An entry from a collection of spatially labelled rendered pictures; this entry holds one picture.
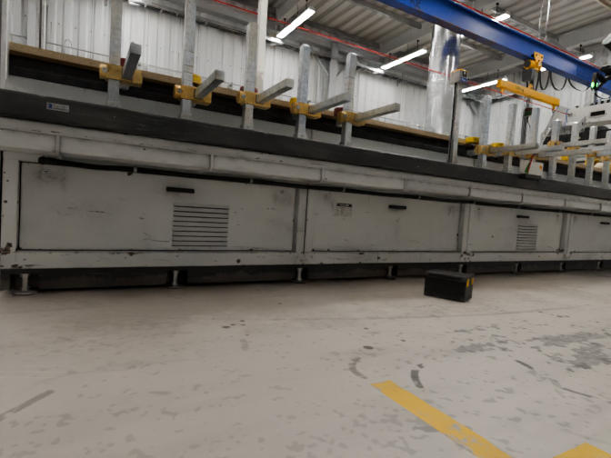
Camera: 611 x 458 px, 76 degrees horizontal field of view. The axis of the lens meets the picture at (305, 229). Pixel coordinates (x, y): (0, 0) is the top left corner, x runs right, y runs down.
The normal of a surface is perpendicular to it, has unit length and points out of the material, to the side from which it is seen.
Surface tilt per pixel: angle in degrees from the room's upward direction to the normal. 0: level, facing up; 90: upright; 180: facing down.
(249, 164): 90
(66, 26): 90
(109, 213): 90
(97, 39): 90
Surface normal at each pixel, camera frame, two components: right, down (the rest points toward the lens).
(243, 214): 0.48, 0.07
